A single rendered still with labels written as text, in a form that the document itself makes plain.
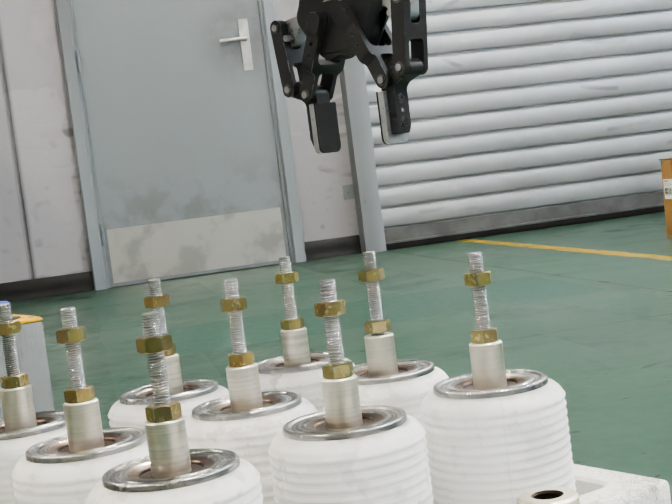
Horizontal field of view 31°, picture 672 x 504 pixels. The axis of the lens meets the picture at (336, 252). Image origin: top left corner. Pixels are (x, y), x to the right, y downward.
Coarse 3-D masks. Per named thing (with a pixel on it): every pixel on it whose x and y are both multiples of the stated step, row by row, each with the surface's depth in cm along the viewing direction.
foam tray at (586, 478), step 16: (576, 464) 85; (576, 480) 82; (592, 480) 81; (608, 480) 80; (624, 480) 80; (640, 480) 79; (656, 480) 79; (592, 496) 77; (608, 496) 76; (624, 496) 76; (640, 496) 77; (656, 496) 78
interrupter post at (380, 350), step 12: (372, 336) 89; (384, 336) 89; (372, 348) 89; (384, 348) 89; (372, 360) 89; (384, 360) 89; (396, 360) 89; (372, 372) 89; (384, 372) 89; (396, 372) 89
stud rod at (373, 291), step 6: (366, 252) 89; (372, 252) 89; (366, 258) 89; (372, 258) 89; (366, 264) 89; (372, 264) 89; (366, 282) 89; (372, 282) 89; (372, 288) 89; (378, 288) 89; (372, 294) 89; (378, 294) 89; (372, 300) 89; (378, 300) 89; (372, 306) 89; (378, 306) 89; (372, 312) 89; (378, 312) 89; (372, 318) 89; (378, 318) 89
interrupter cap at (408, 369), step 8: (400, 360) 93; (408, 360) 92; (416, 360) 92; (424, 360) 91; (360, 368) 92; (400, 368) 91; (408, 368) 90; (416, 368) 89; (424, 368) 88; (432, 368) 88; (360, 376) 90; (368, 376) 90; (384, 376) 87; (392, 376) 86; (400, 376) 86; (408, 376) 86; (416, 376) 87; (360, 384) 86; (368, 384) 86
